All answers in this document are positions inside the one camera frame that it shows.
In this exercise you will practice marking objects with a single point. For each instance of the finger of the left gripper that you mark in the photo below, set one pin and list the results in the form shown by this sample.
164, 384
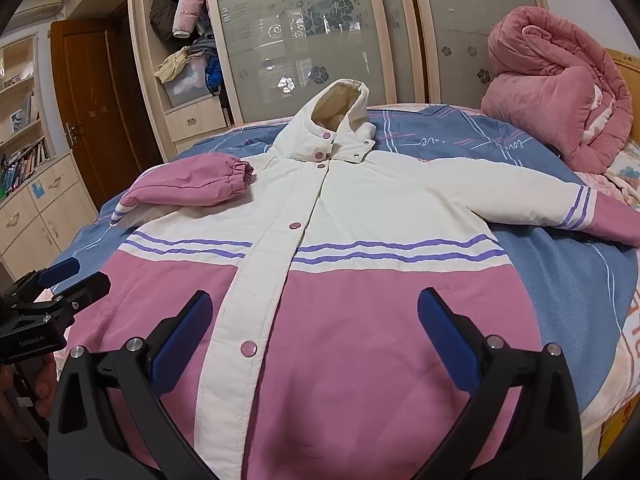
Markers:
33, 283
70, 289

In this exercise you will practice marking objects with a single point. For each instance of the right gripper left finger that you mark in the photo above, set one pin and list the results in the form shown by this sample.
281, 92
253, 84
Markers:
108, 421

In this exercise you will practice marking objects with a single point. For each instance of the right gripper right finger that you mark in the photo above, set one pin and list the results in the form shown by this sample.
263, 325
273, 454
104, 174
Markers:
521, 420

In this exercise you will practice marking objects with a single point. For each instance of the pink and white hooded jacket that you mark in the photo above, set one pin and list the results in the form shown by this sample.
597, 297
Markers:
325, 279

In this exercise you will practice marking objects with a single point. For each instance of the left hand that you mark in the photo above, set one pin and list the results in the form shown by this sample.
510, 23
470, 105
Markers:
27, 402

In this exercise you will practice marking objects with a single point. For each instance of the light wood drawer cabinet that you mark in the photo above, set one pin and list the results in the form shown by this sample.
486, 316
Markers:
42, 217

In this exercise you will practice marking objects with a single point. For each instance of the wooden bookshelf with books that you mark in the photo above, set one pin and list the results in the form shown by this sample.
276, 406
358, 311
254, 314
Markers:
25, 142

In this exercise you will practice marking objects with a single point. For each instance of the brown wooden door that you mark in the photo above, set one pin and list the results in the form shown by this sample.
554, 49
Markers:
101, 105

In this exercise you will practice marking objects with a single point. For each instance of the clear plastic storage box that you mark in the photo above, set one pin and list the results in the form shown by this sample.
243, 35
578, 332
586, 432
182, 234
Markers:
189, 84

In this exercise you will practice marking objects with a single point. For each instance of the yellow crumpled cloth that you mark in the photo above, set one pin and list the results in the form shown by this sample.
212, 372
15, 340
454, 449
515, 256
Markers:
173, 65

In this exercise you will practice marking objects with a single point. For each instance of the open wardrobe shelf unit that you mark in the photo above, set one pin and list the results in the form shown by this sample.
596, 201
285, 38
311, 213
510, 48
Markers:
176, 128

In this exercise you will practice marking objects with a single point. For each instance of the blue garment in wardrobe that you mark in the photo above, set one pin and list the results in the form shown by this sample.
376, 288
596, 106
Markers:
214, 80

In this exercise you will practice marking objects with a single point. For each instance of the floral cream blanket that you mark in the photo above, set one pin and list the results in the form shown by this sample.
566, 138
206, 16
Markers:
622, 179

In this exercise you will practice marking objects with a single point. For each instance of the hanging dark brown jacket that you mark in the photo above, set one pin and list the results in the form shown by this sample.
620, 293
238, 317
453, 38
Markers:
162, 16

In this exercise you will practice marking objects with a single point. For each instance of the frosted glass wardrobe door left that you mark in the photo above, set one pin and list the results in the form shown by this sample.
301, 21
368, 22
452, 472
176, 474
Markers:
277, 54

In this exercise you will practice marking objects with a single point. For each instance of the frosted glass wardrobe door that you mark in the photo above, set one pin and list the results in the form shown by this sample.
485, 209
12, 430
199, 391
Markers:
277, 54
448, 41

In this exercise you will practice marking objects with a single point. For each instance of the rolled pink quilt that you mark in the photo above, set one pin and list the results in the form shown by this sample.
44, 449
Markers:
558, 84

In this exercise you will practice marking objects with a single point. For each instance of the wooden headboard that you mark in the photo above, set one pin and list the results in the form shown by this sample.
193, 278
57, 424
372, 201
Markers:
629, 67

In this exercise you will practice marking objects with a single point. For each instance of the frosted glass wardrobe door right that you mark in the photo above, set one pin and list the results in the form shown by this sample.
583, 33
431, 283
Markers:
448, 41

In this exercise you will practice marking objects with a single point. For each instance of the wall air conditioner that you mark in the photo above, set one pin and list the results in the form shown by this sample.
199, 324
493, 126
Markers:
31, 11

